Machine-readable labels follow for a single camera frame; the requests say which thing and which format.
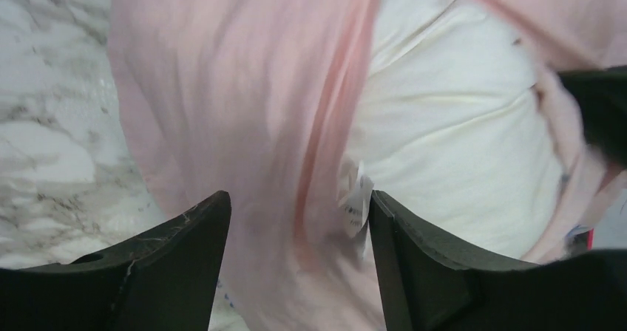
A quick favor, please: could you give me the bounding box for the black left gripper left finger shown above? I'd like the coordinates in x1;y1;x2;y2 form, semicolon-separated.
1;191;231;331

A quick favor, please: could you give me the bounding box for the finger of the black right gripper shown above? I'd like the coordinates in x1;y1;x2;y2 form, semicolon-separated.
558;65;626;168

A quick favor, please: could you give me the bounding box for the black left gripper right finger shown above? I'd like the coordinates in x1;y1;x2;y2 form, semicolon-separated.
369;191;626;331

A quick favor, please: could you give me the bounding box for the white pillow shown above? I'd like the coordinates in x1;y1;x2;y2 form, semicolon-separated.
344;0;563;259

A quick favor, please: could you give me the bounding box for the Elsa print pink-lined pillowcase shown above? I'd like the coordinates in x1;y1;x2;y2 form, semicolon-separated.
108;0;626;330

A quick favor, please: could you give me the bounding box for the pink framed whiteboard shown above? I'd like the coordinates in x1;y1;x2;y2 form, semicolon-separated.
569;199;626;256

